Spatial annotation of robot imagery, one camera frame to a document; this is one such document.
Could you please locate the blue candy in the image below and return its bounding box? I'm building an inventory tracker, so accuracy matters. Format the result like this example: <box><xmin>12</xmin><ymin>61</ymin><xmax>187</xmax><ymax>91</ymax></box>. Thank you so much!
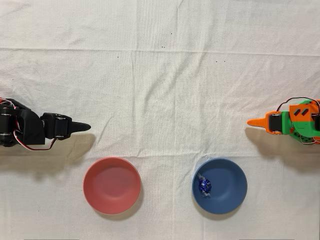
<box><xmin>196</xmin><ymin>172</ymin><xmax>213</xmax><ymax>199</ymax></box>

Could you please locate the green arm base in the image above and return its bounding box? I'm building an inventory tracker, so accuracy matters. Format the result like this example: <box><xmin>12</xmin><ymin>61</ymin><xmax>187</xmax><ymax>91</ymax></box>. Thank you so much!
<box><xmin>289</xmin><ymin>129</ymin><xmax>316</xmax><ymax>145</ymax></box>

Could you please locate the pink bowl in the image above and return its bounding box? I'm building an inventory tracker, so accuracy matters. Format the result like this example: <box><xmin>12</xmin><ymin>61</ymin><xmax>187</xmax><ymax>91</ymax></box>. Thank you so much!
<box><xmin>82</xmin><ymin>156</ymin><xmax>142</xmax><ymax>215</ymax></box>

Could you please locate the blue bowl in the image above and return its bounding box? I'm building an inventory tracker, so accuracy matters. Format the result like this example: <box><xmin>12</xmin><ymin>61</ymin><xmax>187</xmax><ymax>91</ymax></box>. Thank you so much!
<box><xmin>191</xmin><ymin>157</ymin><xmax>248</xmax><ymax>215</ymax></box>

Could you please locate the white tablecloth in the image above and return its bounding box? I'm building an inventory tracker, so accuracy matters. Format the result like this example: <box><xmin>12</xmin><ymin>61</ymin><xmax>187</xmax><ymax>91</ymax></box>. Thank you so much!
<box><xmin>0</xmin><ymin>0</ymin><xmax>320</xmax><ymax>240</ymax></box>

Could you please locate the orange arm gripper cable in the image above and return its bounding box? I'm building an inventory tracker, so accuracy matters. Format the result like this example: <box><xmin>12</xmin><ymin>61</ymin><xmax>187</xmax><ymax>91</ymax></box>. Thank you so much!
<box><xmin>275</xmin><ymin>96</ymin><xmax>313</xmax><ymax>113</ymax></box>

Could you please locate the black arm gripper cable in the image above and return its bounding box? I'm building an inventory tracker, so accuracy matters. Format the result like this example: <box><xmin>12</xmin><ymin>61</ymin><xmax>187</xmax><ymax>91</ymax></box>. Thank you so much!
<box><xmin>13</xmin><ymin>128</ymin><xmax>57</xmax><ymax>151</ymax></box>

